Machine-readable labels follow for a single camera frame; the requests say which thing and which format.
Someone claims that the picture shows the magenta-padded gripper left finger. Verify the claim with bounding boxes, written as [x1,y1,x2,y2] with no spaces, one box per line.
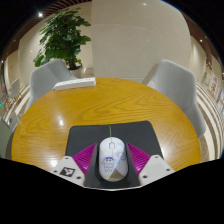
[51,143,100,188]

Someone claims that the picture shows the white chair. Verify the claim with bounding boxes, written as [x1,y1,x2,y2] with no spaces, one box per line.
[8,78,21,100]

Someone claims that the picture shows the grey armchair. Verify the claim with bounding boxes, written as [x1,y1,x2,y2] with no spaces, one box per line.
[0,111,21,160]

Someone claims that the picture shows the wall poster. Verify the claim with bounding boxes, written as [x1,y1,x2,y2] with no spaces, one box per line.
[201,71,220,98]

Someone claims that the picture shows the white cartoon-print computer mouse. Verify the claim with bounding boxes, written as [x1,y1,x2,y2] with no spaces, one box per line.
[98,136,129,183]

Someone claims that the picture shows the white power strip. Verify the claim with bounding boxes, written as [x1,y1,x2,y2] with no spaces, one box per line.
[53,77,97,91]

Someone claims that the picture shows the green potted plant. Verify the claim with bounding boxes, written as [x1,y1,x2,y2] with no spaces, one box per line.
[33,8,92,79]

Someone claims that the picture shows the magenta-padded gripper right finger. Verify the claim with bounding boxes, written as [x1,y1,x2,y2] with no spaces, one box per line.
[125,143,175,187]

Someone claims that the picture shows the black mouse pad green lines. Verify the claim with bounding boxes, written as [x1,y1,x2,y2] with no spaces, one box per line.
[64,120,164,190]

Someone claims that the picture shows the grey shell chair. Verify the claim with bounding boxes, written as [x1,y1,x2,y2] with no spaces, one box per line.
[141,59,208,139]
[24,59,79,114]

